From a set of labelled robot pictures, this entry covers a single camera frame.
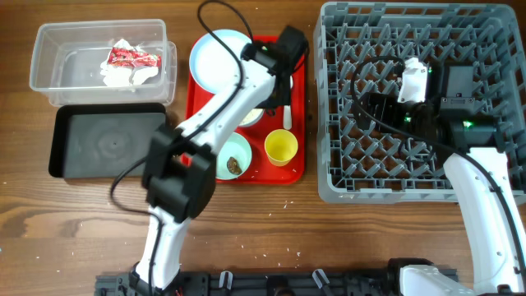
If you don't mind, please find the red serving tray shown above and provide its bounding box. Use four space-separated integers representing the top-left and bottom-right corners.
181 35 307 185

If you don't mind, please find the black plastic tray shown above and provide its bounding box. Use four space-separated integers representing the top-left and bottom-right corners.
48 103 168 179

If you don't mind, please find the yellow plastic cup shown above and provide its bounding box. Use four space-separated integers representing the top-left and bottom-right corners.
264 129 298 167

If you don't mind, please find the white napkin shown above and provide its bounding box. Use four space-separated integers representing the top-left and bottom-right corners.
100 39 162 87

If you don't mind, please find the grey dishwasher rack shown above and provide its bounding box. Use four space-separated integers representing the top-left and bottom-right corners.
313 2 525 204

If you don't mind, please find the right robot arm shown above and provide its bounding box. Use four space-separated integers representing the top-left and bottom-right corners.
350 56 525 295

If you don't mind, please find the brown food scrap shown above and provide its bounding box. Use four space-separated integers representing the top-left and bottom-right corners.
227 157 242 175

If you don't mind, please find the large white plate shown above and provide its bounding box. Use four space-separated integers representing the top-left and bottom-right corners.
189 29 251 94

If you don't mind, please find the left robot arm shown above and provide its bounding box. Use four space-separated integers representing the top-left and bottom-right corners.
130 26 308 295

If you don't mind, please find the white bowl with rice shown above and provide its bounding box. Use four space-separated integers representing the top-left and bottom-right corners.
238 109 264 127

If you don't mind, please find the clear plastic bin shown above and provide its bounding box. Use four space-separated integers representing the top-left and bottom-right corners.
30 19 177 106

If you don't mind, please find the mint green bowl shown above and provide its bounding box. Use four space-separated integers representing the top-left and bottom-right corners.
216 132 252 180

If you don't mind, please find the red snack wrapper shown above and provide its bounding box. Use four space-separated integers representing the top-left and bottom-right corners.
107 48 162 67

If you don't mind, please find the white plastic spoon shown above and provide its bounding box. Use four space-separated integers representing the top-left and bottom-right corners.
283 105 292 130

